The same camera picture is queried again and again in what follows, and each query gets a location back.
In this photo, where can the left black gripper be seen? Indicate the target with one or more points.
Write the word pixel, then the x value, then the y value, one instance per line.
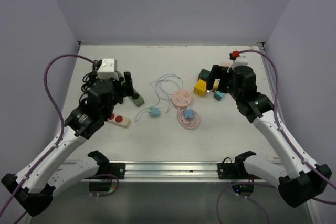
pixel 125 90

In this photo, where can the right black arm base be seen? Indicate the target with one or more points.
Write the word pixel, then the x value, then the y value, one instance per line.
pixel 234 169

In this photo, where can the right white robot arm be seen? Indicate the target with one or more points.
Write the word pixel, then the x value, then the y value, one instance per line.
pixel 300 178

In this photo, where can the beige cube adapter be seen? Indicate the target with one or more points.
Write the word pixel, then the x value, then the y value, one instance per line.
pixel 215 86

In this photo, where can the dark green cube adapter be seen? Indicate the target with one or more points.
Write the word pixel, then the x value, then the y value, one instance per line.
pixel 203 75

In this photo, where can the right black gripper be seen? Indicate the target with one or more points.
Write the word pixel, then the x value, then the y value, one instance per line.
pixel 216 70

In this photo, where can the aluminium frame rail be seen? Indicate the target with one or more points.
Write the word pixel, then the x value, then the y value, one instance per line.
pixel 170 170

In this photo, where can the pink cube adapter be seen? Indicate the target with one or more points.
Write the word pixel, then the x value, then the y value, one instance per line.
pixel 226 65

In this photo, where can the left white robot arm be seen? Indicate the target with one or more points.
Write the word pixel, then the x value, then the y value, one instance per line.
pixel 82 123

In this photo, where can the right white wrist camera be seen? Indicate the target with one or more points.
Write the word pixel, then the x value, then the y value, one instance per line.
pixel 237 59

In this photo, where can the blue charger cube front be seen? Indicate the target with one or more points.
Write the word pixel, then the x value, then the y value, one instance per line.
pixel 154 111

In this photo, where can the beige power strip red sockets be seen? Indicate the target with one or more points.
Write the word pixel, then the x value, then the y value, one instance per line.
pixel 119 120

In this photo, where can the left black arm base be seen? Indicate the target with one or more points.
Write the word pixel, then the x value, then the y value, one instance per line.
pixel 105 180

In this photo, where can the green power strip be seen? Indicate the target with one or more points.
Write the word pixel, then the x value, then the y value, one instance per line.
pixel 138 99

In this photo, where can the pink round charging base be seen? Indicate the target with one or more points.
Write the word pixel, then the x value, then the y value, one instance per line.
pixel 181 99

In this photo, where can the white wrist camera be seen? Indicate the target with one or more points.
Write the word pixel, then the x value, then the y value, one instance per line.
pixel 108 69
pixel 237 59

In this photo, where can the teal charger cube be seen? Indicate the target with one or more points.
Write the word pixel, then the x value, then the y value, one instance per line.
pixel 218 95

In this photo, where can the yellow cube adapter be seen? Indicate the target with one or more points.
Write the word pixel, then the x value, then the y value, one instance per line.
pixel 200 88

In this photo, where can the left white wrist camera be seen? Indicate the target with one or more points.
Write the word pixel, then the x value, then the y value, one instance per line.
pixel 108 69

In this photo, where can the blue charger cube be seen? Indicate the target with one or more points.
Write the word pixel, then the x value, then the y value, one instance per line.
pixel 154 111
pixel 188 114

